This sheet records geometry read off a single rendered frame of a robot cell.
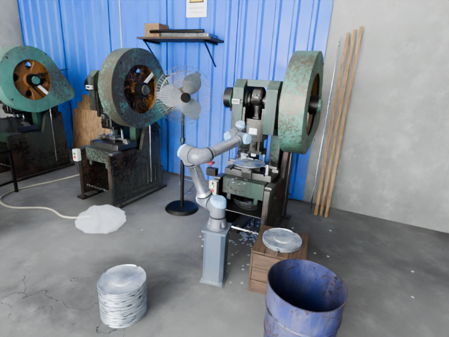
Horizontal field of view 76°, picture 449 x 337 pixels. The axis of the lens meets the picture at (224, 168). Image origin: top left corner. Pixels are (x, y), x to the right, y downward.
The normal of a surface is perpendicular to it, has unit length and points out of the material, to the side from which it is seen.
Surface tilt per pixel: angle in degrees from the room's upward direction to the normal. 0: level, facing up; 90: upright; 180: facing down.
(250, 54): 90
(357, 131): 90
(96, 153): 90
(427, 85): 90
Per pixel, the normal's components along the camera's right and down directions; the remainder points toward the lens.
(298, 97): -0.40, 0.07
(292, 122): -0.42, 0.51
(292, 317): -0.55, 0.26
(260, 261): -0.31, 0.27
